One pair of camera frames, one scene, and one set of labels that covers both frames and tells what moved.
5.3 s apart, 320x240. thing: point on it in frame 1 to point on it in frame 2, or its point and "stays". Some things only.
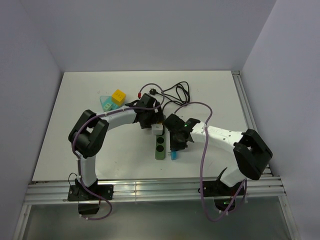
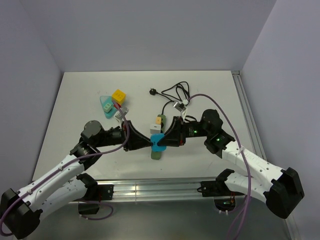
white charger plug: x=157 y=129 stays
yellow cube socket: x=118 y=97 stays
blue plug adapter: x=174 y=155 to x=155 y=138
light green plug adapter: x=107 y=107 stays
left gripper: x=157 y=117 to x=136 y=140
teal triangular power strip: x=105 y=99 stays
